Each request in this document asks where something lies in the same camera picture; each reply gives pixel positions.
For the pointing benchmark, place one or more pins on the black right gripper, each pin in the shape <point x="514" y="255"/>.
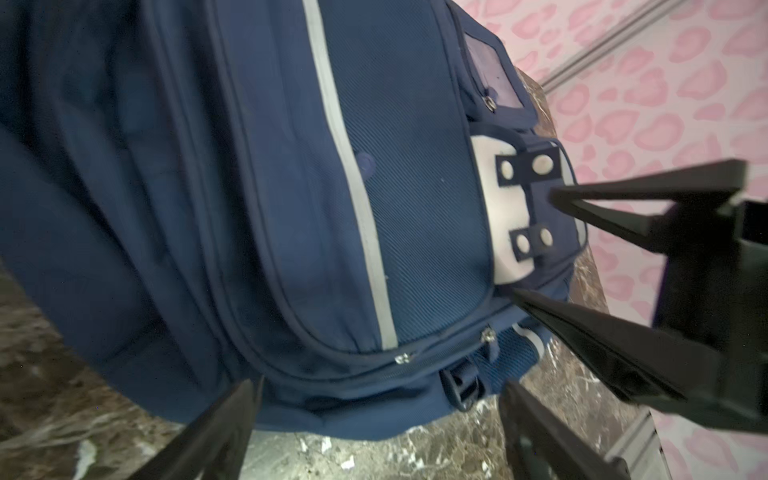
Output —
<point x="710" y="352"/>

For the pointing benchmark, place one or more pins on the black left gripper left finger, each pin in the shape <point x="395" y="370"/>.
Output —
<point x="214" y="445"/>

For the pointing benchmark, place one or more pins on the aluminium frame corner post right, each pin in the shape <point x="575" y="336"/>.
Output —
<point x="625" y="30"/>

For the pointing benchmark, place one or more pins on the navy blue student backpack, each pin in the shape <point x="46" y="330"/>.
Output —
<point x="332" y="199"/>

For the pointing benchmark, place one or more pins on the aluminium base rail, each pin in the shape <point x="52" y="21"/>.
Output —
<point x="638" y="454"/>

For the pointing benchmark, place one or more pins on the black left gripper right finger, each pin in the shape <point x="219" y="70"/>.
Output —
<point x="539" y="445"/>

